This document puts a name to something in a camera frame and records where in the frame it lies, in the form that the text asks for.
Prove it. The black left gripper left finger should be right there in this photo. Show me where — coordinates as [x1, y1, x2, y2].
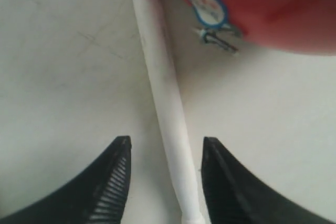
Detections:
[1, 136, 132, 223]

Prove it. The white wooden drumstick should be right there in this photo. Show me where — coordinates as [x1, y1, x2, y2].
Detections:
[133, 0, 205, 223]

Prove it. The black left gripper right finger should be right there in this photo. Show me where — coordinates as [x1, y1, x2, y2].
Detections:
[202, 137, 331, 223]

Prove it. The red drum with studs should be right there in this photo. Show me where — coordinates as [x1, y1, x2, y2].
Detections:
[186, 0, 335, 55]

